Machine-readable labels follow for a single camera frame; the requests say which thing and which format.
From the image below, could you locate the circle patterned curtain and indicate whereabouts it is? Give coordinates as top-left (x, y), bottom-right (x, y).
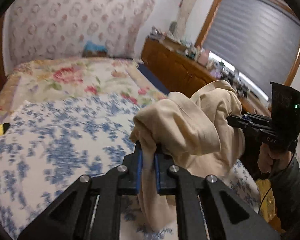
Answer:
top-left (7, 0), bottom-right (155, 64)

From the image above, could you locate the blue item on box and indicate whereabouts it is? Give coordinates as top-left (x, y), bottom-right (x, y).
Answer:
top-left (82, 41), bottom-right (108, 57)

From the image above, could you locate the navy blue bed sheet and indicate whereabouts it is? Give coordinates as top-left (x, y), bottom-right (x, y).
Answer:
top-left (135, 63), bottom-right (170, 95)

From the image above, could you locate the beige tied drape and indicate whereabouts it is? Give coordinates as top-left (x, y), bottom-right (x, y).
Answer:
top-left (175, 0), bottom-right (196, 38)

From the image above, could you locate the blue floral white blanket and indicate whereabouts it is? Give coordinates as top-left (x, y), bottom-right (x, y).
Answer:
top-left (0, 93), bottom-right (262, 240)

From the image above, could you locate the peach printed t-shirt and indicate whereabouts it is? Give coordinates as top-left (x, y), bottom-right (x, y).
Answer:
top-left (130, 80), bottom-right (245, 230)

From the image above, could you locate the grey window blind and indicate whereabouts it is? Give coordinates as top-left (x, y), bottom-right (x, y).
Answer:
top-left (203, 0), bottom-right (300, 96)

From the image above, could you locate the pink bottle on sideboard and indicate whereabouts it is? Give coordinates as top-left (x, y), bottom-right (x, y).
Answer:
top-left (197, 49), bottom-right (210, 66)

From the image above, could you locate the pink floral bedspread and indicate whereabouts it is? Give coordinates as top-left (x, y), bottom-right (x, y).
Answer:
top-left (0, 57), bottom-right (167, 124)

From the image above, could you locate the person right hand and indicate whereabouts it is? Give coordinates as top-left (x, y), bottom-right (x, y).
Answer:
top-left (257, 143), bottom-right (292, 173)

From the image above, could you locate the wooden sideboard cabinet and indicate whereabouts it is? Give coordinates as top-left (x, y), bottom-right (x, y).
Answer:
top-left (141, 37), bottom-right (271, 116)

